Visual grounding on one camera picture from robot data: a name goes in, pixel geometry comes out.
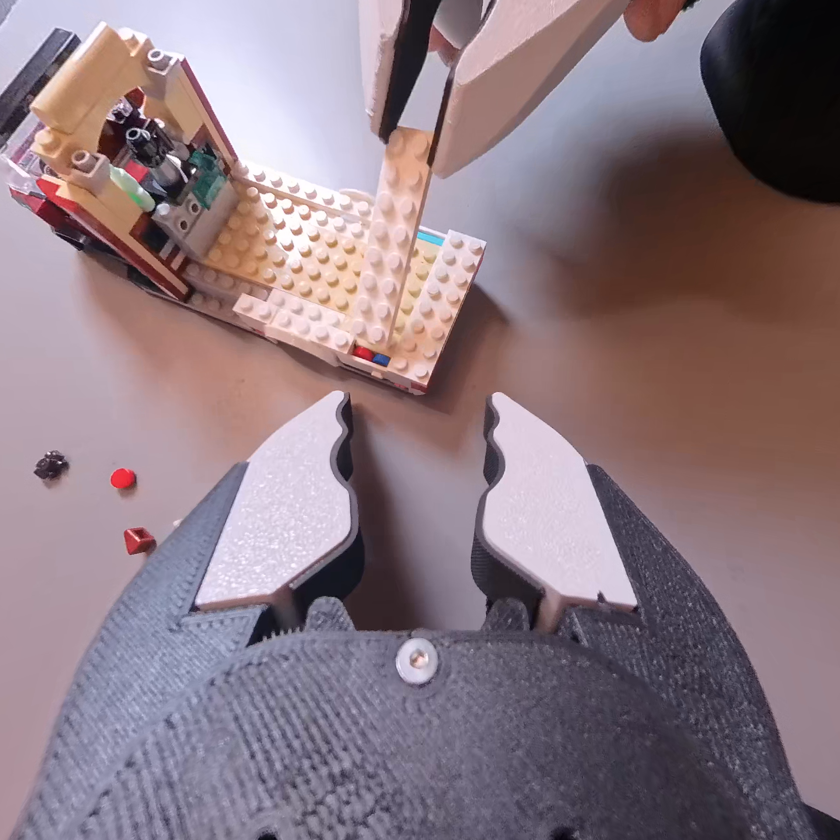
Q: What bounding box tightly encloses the toy brick truck model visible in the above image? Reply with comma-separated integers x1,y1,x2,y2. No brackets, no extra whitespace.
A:
0,20,490,396

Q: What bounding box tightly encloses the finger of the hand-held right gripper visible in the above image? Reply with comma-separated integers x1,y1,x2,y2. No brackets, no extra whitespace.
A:
360,0,442,143
432,0,626,179

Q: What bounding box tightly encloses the black wrist rest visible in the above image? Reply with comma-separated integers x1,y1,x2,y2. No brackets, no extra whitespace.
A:
699,0,840,204

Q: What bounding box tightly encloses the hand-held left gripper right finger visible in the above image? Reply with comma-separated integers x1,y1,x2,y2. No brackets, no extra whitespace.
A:
474,392,639,634

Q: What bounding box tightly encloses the person's right hand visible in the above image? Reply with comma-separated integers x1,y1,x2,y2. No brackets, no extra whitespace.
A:
622,0,689,43

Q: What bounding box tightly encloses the white long brick plate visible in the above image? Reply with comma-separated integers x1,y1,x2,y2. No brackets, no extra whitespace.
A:
392,230,488,388
350,126,436,349

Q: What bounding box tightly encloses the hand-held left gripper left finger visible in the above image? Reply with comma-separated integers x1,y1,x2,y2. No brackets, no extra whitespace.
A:
193,392,362,631

